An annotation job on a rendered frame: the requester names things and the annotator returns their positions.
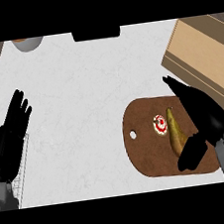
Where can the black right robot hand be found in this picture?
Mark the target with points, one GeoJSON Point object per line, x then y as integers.
{"type": "Point", "coordinates": [204, 115]}

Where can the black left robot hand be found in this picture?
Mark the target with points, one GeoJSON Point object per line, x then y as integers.
{"type": "Point", "coordinates": [12, 137]}

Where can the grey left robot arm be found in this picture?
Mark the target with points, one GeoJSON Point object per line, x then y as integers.
{"type": "Point", "coordinates": [5, 197]}

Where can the tan cardboard box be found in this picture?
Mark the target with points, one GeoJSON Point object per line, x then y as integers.
{"type": "Point", "coordinates": [200, 59]}

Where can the brown wooden cutting board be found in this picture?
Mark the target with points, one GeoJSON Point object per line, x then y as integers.
{"type": "Point", "coordinates": [147, 139]}

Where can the yellow-green pear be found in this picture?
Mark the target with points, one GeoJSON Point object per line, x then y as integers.
{"type": "Point", "coordinates": [176, 134]}

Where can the grey bowl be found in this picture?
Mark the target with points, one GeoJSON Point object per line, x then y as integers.
{"type": "Point", "coordinates": [27, 44]}

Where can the black appliance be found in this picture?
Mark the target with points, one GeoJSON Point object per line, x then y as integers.
{"type": "Point", "coordinates": [96, 34]}

